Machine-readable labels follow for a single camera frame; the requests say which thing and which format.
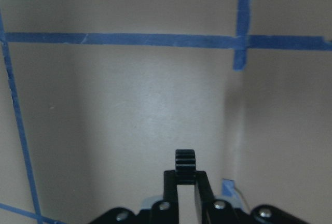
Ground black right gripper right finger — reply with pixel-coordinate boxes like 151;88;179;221
195;171;235;223

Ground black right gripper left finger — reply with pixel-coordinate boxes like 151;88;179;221
151;171;179;224

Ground small black bearing gear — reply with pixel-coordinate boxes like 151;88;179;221
175;149;196;185

